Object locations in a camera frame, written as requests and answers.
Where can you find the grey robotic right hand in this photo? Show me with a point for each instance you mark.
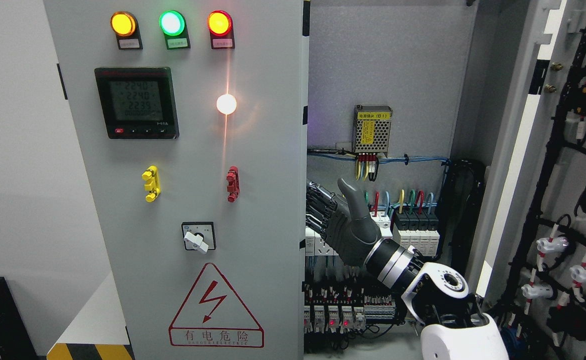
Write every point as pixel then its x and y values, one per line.
pixel 342 220

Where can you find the grey cabinet door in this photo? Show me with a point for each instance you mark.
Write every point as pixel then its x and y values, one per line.
pixel 258 235
pixel 523 116

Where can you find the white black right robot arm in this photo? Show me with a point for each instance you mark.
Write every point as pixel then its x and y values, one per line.
pixel 439 298

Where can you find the red indicator light left door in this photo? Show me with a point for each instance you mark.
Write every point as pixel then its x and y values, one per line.
pixel 220 25

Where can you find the green indicator light left door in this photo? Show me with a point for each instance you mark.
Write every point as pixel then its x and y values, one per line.
pixel 174 29

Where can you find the amber indicator light left door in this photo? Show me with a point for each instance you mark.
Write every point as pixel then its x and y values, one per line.
pixel 126 29

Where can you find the white socket breaker row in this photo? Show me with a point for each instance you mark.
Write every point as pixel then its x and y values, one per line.
pixel 314 245

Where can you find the black surge protector modules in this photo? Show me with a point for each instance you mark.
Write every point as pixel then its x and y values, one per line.
pixel 417 230

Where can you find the lower relay breaker row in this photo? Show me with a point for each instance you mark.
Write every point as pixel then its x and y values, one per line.
pixel 331 307

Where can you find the perforated metal power supply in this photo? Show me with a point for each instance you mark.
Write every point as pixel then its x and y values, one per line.
pixel 371 129

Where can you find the red terminal connector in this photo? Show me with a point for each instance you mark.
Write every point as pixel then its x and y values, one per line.
pixel 232 188

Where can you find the red electric hazard warning sticker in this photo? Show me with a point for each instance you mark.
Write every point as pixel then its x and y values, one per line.
pixel 214 315

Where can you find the white glowing indicator light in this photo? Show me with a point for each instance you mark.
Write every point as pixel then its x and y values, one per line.
pixel 226 104

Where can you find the yellow terminal connector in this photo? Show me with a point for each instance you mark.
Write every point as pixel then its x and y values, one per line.
pixel 152 183

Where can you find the black digital power meter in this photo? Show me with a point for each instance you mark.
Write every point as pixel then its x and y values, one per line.
pixel 137 102

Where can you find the white rotary selector switch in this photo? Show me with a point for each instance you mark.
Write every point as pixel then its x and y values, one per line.
pixel 199 236

